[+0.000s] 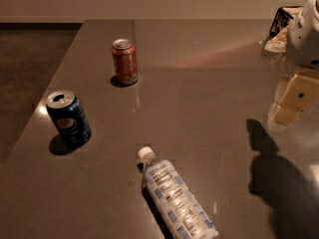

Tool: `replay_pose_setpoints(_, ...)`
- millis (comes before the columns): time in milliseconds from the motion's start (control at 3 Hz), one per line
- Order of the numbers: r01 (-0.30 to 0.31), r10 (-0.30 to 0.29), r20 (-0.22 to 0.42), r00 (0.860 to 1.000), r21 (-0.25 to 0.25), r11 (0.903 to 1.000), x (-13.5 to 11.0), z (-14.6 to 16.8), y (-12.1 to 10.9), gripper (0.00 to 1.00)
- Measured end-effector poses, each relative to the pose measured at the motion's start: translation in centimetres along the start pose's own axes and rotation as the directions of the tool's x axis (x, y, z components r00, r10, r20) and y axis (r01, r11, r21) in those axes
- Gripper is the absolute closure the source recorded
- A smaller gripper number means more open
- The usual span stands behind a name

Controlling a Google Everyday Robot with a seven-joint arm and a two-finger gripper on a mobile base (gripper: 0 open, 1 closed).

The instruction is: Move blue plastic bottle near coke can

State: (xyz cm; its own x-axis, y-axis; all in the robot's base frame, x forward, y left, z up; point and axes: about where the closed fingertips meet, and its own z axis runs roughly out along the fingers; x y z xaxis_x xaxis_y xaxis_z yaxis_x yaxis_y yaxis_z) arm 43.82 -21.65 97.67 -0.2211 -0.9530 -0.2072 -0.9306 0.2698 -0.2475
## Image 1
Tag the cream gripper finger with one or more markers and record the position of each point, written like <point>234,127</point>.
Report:
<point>301,92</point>
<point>278,116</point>

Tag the blue plastic water bottle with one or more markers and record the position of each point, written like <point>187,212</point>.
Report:
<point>178,208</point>

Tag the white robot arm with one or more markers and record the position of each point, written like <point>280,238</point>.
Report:
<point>292,48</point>

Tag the red coke can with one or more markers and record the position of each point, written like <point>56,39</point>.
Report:
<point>124,56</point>

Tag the blue pepsi can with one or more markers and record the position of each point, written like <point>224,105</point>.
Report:
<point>68,116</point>

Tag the snack bag in basket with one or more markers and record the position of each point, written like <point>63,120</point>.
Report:
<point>277,44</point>

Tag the black wire basket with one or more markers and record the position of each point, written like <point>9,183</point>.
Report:
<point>283,18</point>

